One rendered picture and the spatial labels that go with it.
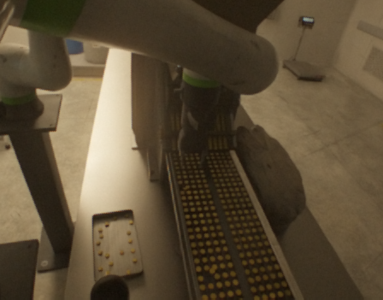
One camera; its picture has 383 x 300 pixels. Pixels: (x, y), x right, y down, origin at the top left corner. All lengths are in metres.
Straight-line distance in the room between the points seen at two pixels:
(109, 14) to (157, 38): 0.07
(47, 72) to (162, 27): 0.62
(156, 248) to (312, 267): 0.44
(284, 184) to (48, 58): 0.77
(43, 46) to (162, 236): 0.65
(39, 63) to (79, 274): 0.60
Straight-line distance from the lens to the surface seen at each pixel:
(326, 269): 0.88
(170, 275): 0.74
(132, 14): 0.30
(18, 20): 0.29
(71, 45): 3.91
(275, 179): 0.78
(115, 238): 0.79
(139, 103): 0.97
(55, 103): 1.15
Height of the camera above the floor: 1.47
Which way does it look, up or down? 36 degrees down
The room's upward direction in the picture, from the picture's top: 9 degrees clockwise
